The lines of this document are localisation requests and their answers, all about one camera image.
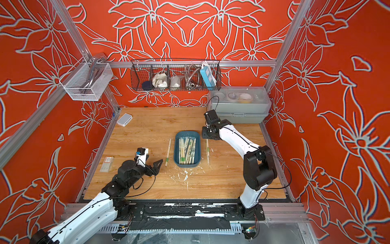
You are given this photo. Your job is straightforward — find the clear plastic wall bin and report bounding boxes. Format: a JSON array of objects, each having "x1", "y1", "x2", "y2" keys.
[{"x1": 60, "y1": 61, "x2": 113, "y2": 101}]

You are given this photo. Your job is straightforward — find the small clear plastic case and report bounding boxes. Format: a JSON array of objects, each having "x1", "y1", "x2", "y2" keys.
[{"x1": 100, "y1": 156, "x2": 114, "y2": 172}]

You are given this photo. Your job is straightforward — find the teal plastic storage box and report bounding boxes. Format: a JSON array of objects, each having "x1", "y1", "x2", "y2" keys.
[{"x1": 174, "y1": 131, "x2": 201, "y2": 168}]

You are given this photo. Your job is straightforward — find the metal ring in basket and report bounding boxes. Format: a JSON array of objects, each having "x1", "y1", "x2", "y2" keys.
[{"x1": 185, "y1": 63, "x2": 201, "y2": 89}]

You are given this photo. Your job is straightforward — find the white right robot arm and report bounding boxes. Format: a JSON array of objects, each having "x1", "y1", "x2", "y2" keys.
[{"x1": 202, "y1": 110, "x2": 277, "y2": 219}]

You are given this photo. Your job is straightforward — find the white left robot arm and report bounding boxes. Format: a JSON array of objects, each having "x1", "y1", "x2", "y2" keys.
[{"x1": 29, "y1": 159, "x2": 164, "y2": 244}]

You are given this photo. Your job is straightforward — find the white network switch box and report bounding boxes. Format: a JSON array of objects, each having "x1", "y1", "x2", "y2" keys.
[{"x1": 117, "y1": 113, "x2": 133, "y2": 127}]

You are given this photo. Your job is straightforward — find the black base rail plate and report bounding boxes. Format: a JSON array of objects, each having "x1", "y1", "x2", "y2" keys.
[{"x1": 112, "y1": 199, "x2": 266, "y2": 230}]

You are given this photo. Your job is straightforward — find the black wire wall basket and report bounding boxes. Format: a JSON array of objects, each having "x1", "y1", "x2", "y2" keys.
[{"x1": 131, "y1": 59, "x2": 222, "y2": 92}]

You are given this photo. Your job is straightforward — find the grey lidded plastic container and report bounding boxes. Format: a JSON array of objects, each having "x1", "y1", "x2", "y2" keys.
[{"x1": 207, "y1": 86, "x2": 271, "y2": 124}]

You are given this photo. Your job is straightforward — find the metal tongs in bin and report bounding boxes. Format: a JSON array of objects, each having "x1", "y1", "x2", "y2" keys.
[{"x1": 81, "y1": 58, "x2": 104, "y2": 94}]

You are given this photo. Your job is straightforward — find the white crumpled bag in basket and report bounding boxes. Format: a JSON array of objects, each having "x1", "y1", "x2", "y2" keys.
[{"x1": 152, "y1": 73, "x2": 168, "y2": 88}]

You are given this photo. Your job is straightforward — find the chopsticks pair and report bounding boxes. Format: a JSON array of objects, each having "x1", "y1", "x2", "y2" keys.
[
  {"x1": 189, "y1": 138, "x2": 197, "y2": 164},
  {"x1": 184, "y1": 137, "x2": 192, "y2": 164},
  {"x1": 205, "y1": 139, "x2": 210, "y2": 166},
  {"x1": 165, "y1": 138, "x2": 172, "y2": 167},
  {"x1": 179, "y1": 138, "x2": 185, "y2": 164}
]

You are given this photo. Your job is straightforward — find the wrapped chopsticks pair in box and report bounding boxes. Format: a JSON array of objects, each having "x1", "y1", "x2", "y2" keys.
[
  {"x1": 179, "y1": 138, "x2": 185, "y2": 164},
  {"x1": 189, "y1": 138, "x2": 197, "y2": 164},
  {"x1": 184, "y1": 137, "x2": 192, "y2": 164}
]

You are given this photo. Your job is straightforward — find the light blue box in basket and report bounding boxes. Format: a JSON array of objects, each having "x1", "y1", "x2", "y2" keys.
[{"x1": 200, "y1": 62, "x2": 217, "y2": 90}]

